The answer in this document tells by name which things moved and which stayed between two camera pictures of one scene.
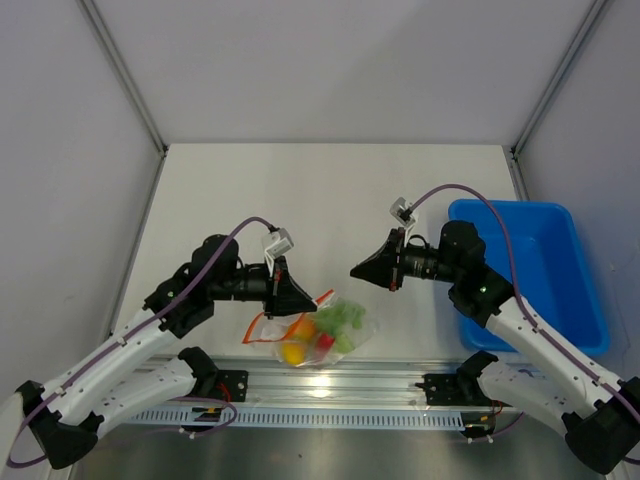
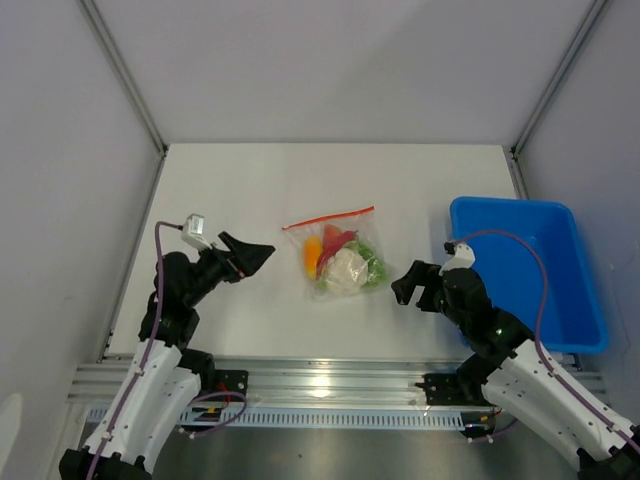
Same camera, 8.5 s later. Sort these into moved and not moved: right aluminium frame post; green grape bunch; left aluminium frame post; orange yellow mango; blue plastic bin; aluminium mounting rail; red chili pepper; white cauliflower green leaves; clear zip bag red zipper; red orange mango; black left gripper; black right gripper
Moved: white cauliflower green leaves; black left gripper; orange yellow mango; black right gripper; red orange mango; green grape bunch; red chili pepper; clear zip bag red zipper
Not moved: aluminium mounting rail; left aluminium frame post; blue plastic bin; right aluminium frame post
